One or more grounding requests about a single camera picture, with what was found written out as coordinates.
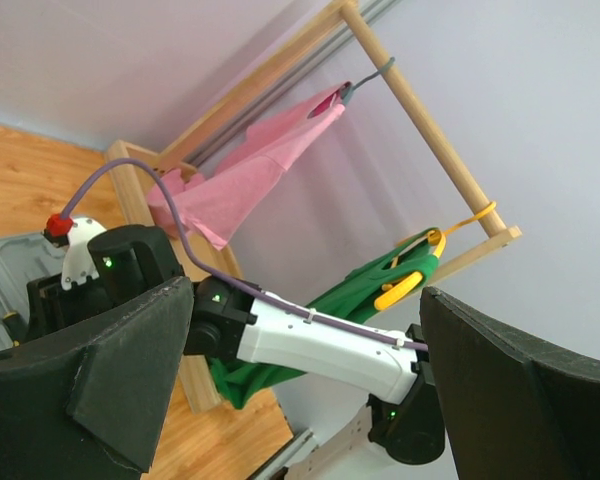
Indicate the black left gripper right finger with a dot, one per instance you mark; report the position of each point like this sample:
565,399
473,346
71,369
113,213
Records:
515,406

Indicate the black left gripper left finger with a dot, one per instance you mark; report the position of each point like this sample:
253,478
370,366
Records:
90,401

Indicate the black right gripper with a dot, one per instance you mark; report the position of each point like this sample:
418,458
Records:
129,261

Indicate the grey plastic tool case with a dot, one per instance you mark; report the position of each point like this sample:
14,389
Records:
24,258

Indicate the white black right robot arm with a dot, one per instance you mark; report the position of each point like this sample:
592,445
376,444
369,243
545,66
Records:
411,431

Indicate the pink shirt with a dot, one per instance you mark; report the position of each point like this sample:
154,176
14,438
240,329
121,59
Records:
216,206

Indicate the yellow clothes hanger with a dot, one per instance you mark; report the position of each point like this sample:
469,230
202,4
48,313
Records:
396,291

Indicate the green shirt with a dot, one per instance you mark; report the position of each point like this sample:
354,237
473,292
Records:
279,340

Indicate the teal clothes hanger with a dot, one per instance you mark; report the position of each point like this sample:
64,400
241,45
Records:
365,82

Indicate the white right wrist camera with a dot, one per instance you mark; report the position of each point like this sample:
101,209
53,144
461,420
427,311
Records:
78,266

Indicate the aluminium frame rail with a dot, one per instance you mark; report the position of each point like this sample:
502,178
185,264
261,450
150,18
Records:
294,451

